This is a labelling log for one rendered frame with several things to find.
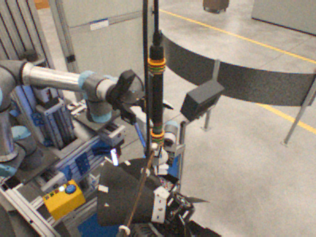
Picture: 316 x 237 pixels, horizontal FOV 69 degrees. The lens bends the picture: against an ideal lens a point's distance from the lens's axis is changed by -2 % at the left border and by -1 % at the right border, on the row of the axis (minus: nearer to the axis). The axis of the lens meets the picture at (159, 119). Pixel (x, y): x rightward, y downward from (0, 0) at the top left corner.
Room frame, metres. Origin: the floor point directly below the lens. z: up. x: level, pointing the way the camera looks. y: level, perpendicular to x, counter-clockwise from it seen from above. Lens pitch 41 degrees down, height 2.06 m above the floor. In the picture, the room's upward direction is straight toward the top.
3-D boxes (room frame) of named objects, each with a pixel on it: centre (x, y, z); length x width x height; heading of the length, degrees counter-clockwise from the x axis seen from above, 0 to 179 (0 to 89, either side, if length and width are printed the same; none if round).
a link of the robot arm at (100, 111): (0.71, 0.23, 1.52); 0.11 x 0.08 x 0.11; 179
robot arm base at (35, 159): (0.84, 0.72, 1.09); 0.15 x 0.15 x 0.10
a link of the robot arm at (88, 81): (0.70, 0.23, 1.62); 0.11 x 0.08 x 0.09; 51
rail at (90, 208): (0.86, 0.17, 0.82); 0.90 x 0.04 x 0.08; 131
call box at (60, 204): (0.60, 0.47, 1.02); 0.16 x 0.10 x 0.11; 131
